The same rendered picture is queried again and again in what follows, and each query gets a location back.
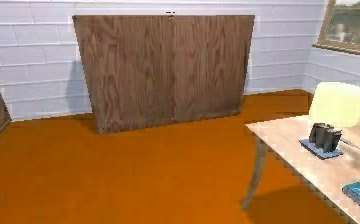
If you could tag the brown wooden cupboard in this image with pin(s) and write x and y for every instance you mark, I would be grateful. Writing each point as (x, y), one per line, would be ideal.
(161, 70)

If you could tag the pale wooden table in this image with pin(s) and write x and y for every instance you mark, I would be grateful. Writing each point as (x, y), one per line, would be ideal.
(308, 166)

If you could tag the cream shade table lamp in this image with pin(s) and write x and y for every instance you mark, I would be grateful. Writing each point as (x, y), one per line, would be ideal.
(336, 106)

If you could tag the thin grey pen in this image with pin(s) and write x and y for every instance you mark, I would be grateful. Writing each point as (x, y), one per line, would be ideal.
(353, 145)

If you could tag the wooden framed window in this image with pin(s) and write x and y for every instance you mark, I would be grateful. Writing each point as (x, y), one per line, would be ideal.
(349, 25)

